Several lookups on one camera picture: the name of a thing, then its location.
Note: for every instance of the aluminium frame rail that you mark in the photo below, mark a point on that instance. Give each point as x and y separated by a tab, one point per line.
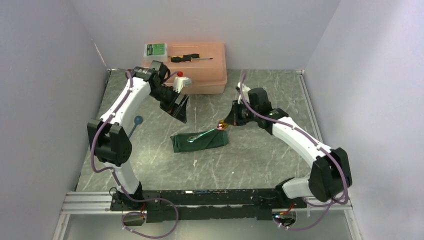
107	202

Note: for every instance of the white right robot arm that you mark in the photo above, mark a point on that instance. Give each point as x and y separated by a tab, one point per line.
329	177

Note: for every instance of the blue plastic spoon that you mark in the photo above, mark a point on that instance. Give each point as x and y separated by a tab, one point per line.
138	120

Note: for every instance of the green cloth napkin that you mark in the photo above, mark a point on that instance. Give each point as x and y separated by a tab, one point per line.
214	139

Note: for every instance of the black yellow screwdriver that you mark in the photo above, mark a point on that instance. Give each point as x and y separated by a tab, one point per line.
188	58

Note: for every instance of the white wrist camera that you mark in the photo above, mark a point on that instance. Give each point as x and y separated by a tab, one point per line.
243	90
180	82

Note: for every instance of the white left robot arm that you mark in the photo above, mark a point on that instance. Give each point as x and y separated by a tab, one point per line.
109	141

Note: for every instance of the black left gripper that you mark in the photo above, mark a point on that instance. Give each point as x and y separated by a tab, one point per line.
178	111

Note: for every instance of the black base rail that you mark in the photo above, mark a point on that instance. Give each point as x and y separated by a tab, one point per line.
172	212

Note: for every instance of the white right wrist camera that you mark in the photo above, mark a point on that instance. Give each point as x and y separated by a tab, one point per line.
243	90

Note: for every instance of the green white small box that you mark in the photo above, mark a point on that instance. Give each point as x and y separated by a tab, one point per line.
155	52

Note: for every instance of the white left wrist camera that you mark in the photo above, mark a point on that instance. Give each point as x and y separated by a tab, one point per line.
180	82

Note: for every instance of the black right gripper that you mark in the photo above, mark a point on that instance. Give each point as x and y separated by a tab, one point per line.
233	118

